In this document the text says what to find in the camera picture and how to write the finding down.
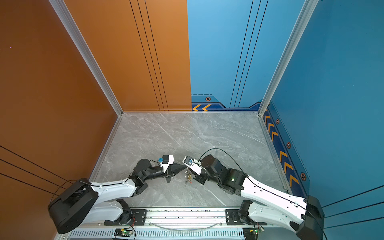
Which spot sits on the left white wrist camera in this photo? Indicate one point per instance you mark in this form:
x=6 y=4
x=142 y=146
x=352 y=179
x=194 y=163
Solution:
x=166 y=161

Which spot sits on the right green circuit board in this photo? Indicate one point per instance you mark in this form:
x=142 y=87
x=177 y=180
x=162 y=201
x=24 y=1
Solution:
x=252 y=233

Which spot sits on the aluminium front rail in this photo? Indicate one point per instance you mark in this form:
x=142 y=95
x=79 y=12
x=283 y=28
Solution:
x=197 y=217

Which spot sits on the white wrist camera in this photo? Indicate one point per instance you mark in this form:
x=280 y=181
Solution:
x=166 y=161
x=193 y=164

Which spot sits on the white slotted cable duct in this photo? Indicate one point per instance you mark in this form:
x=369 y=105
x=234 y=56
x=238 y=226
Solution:
x=160 y=234

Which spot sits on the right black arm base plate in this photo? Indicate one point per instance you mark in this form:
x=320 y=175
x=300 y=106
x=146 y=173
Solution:
x=235 y=217

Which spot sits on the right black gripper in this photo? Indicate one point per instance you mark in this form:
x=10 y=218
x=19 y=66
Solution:
x=199 y=179

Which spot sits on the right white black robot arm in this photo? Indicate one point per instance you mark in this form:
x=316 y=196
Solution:
x=262 y=204

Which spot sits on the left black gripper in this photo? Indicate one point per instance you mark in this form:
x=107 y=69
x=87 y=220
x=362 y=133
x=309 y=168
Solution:
x=172 y=169

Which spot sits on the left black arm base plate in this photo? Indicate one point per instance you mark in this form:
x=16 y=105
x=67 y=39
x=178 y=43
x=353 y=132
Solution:
x=133 y=218

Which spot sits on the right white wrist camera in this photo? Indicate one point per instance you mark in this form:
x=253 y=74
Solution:
x=193 y=164

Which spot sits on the green circuit board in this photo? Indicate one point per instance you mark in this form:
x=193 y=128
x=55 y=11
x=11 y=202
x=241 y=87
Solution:
x=123 y=234
x=252 y=233

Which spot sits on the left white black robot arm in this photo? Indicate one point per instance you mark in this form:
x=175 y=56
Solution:
x=86 y=202

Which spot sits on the left green circuit board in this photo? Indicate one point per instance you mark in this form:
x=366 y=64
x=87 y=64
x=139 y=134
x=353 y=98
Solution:
x=123 y=234

